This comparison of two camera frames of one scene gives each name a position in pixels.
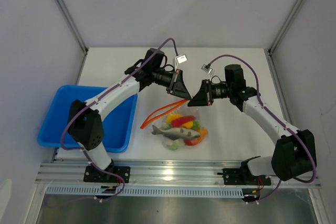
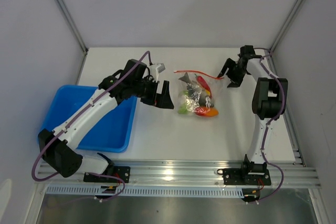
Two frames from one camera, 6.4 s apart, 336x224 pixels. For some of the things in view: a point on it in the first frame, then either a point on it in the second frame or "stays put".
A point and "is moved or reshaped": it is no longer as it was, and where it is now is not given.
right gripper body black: [218, 91] to [238, 69]
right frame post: [293, 12] stays put
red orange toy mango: [203, 132] to [206, 112]
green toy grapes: [196, 125] to [184, 108]
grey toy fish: [177, 133] is moved or reshaped
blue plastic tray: [116, 123] stays put
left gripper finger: [180, 87] to [164, 99]
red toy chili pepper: [178, 121] is moved or reshaped
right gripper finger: [203, 97] to [229, 63]
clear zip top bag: [180, 125] is moved or reshaped
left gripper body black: [165, 79] to [148, 94]
